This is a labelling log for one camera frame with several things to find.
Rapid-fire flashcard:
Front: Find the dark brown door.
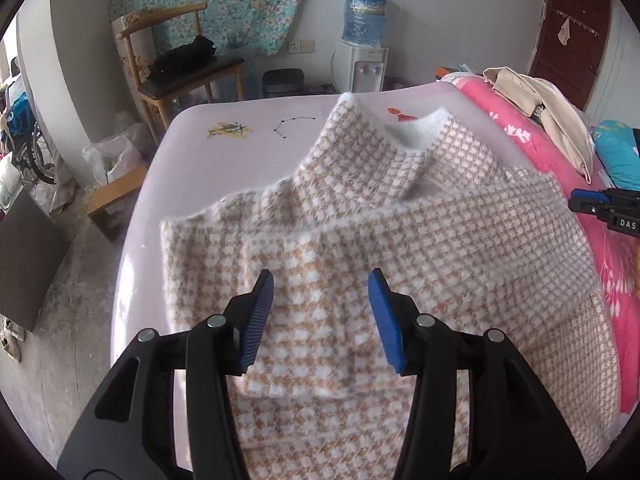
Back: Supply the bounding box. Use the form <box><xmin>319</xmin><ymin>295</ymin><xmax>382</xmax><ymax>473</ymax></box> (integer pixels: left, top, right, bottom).
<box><xmin>528</xmin><ymin>0</ymin><xmax>612</xmax><ymax>110</ymax></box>

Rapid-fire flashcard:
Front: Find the small wooden stool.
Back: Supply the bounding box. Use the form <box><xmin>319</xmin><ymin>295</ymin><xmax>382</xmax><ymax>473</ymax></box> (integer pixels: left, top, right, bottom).
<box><xmin>87</xmin><ymin>165</ymin><xmax>148</xmax><ymax>242</ymax></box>

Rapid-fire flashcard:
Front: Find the lilac printed bed sheet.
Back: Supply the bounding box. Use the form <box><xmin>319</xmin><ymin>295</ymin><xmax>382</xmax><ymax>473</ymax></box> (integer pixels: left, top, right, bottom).
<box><xmin>110</xmin><ymin>82</ymin><xmax>532</xmax><ymax>361</ymax></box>

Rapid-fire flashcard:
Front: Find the blue water bottle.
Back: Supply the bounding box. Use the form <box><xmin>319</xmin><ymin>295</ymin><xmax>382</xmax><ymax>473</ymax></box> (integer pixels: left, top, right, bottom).
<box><xmin>342</xmin><ymin>0</ymin><xmax>388</xmax><ymax>48</ymax></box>

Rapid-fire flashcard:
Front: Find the beige white houndstooth coat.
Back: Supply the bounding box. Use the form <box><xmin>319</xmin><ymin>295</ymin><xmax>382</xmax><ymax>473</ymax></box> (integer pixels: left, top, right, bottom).
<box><xmin>162</xmin><ymin>94</ymin><xmax>620</xmax><ymax>479</ymax></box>

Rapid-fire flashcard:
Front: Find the black garment on chair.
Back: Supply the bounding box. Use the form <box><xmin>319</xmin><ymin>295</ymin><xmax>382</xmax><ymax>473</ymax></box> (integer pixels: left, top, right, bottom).
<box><xmin>149</xmin><ymin>35</ymin><xmax>216</xmax><ymax>78</ymax></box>

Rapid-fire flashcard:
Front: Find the white water dispenser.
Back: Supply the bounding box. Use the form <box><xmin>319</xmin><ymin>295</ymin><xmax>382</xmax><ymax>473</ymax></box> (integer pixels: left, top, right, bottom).
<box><xmin>331</xmin><ymin>39</ymin><xmax>388</xmax><ymax>93</ymax></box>

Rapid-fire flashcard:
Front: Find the clear plastic bag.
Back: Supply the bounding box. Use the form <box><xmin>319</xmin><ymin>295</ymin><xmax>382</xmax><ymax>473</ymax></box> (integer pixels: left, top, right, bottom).
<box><xmin>82</xmin><ymin>122</ymin><xmax>153</xmax><ymax>186</ymax></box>

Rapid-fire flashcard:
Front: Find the black waste bin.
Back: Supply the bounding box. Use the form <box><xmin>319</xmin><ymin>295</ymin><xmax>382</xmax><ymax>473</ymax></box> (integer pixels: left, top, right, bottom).
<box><xmin>262</xmin><ymin>68</ymin><xmax>305</xmax><ymax>99</ymax></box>

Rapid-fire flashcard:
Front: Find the teal pillow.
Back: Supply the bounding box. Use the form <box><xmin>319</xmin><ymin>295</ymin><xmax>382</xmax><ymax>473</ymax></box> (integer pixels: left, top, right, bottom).
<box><xmin>593</xmin><ymin>120</ymin><xmax>640</xmax><ymax>192</ymax></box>

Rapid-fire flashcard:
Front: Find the pink floral blanket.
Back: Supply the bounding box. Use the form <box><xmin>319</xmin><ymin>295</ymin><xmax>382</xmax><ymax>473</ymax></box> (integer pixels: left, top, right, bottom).
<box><xmin>442</xmin><ymin>73</ymin><xmax>639</xmax><ymax>414</ymax></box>

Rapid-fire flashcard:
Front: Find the blue bicycle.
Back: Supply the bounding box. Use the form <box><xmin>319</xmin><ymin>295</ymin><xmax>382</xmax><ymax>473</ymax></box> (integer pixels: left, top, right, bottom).
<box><xmin>1</xmin><ymin>75</ymin><xmax>56</xmax><ymax>185</ymax></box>

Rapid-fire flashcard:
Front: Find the wooden chair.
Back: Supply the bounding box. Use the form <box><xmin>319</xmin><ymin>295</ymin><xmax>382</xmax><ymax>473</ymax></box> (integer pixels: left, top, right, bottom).
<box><xmin>116</xmin><ymin>2</ymin><xmax>244</xmax><ymax>145</ymax></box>

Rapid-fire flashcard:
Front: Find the dark grey cabinet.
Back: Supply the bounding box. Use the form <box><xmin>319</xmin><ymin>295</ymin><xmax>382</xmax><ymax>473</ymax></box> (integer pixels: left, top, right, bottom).
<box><xmin>0</xmin><ymin>190</ymin><xmax>70</xmax><ymax>333</ymax></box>

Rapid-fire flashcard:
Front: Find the white wall socket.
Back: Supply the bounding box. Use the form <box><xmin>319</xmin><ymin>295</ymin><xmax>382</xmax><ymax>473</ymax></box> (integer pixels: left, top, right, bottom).
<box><xmin>288</xmin><ymin>39</ymin><xmax>314</xmax><ymax>54</ymax></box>

